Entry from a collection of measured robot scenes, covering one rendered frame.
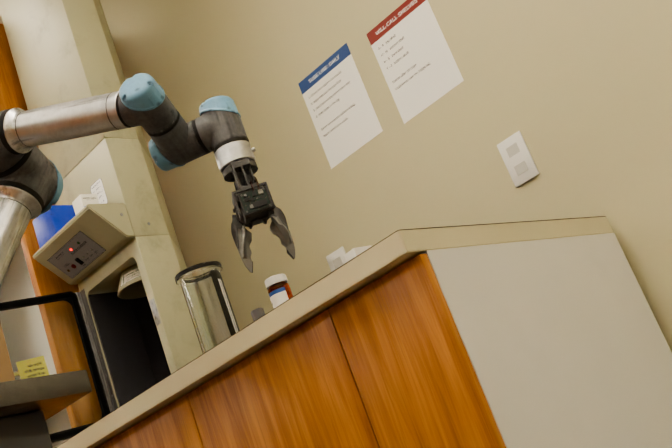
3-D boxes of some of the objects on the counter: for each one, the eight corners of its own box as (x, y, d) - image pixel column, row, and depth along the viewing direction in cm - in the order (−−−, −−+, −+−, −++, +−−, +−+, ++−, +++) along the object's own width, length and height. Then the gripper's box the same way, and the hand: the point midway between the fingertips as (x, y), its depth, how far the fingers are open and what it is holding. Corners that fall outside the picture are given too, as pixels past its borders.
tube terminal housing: (195, 426, 275) (122, 190, 298) (262, 389, 255) (178, 139, 278) (122, 444, 257) (50, 191, 280) (188, 406, 237) (105, 137, 260)
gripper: (203, 169, 184) (238, 268, 178) (273, 148, 187) (309, 244, 180) (206, 185, 192) (238, 280, 186) (272, 164, 195) (306, 257, 188)
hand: (271, 262), depth 186 cm, fingers open, 8 cm apart
